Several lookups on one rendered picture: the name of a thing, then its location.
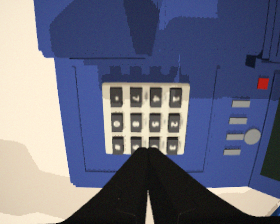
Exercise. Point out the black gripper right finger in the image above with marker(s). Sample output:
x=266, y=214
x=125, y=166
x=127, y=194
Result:
x=177, y=198

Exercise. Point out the blue phone faceplate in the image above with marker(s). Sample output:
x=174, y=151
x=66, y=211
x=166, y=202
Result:
x=233, y=124

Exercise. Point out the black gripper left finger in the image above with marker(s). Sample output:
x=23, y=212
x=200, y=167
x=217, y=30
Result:
x=123, y=200

